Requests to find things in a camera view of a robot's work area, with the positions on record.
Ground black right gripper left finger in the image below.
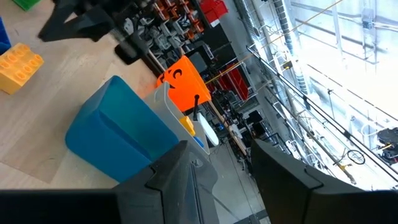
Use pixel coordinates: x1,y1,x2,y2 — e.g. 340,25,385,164
112,139,221,224

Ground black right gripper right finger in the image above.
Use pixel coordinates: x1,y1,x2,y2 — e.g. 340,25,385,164
250,139,358,224

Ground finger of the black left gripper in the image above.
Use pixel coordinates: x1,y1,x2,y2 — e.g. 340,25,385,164
51,0,94,16
37,12,116,43

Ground stubby green toy brick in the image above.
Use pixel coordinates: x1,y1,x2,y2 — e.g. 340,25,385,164
12,0,43,12

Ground yellow toy brick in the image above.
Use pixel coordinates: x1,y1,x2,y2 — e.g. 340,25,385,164
0,42,45,96
179,115,197,137

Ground blue toy brick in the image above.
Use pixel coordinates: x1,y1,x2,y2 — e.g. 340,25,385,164
0,17,12,55

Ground light grey plastic bin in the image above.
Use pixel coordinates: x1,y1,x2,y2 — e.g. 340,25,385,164
143,81,220,156

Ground teal plastic bin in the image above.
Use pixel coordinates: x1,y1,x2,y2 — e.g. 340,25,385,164
64,75,181,184

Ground parts storage shelf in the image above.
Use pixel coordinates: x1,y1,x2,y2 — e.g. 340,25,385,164
123,0,218,43

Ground orange pumpkin face bucket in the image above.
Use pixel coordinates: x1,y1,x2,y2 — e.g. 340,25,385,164
156,55,212,122

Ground red storage crates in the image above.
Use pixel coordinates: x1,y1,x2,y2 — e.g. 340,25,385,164
198,0,229,24
217,65,250,101

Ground yellow hanging cable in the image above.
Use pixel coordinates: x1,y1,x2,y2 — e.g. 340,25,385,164
205,0,345,85

